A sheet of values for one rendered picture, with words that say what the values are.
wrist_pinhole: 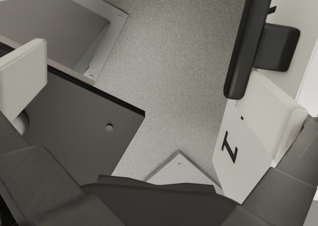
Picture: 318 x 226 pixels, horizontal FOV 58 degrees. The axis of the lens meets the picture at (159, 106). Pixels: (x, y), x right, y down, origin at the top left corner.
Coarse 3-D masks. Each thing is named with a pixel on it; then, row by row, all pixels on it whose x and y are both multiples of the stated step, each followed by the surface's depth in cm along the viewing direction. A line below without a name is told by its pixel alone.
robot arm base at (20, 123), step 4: (20, 112) 32; (20, 116) 32; (24, 116) 33; (16, 120) 31; (20, 120) 32; (24, 120) 32; (12, 124) 32; (16, 124) 32; (20, 124) 32; (24, 124) 32; (28, 124) 33; (16, 128) 32; (20, 128) 32; (24, 128) 32; (20, 132) 32; (24, 132) 33
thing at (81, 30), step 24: (24, 0) 68; (48, 0) 80; (72, 0) 98; (96, 0) 99; (0, 24) 48; (24, 24) 54; (48, 24) 62; (72, 24) 72; (96, 24) 86; (120, 24) 103; (48, 48) 50; (72, 48) 56; (96, 48) 101; (72, 72) 36; (96, 72) 110
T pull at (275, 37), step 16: (256, 0) 16; (256, 16) 17; (240, 32) 18; (256, 32) 17; (272, 32) 17; (288, 32) 17; (240, 48) 17; (256, 48) 17; (272, 48) 18; (288, 48) 18; (240, 64) 18; (256, 64) 18; (272, 64) 18; (288, 64) 18; (240, 80) 18; (240, 96) 19
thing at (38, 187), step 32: (0, 128) 8; (0, 160) 6; (32, 160) 6; (0, 192) 6; (32, 192) 6; (64, 192) 6; (0, 224) 7; (32, 224) 5; (64, 224) 5; (96, 224) 5
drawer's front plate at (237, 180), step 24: (288, 0) 19; (312, 0) 17; (288, 24) 19; (312, 24) 16; (312, 48) 16; (264, 72) 22; (288, 72) 18; (312, 72) 16; (312, 96) 17; (240, 120) 25; (216, 144) 31; (240, 144) 24; (216, 168) 30; (240, 168) 24; (264, 168) 20; (240, 192) 23
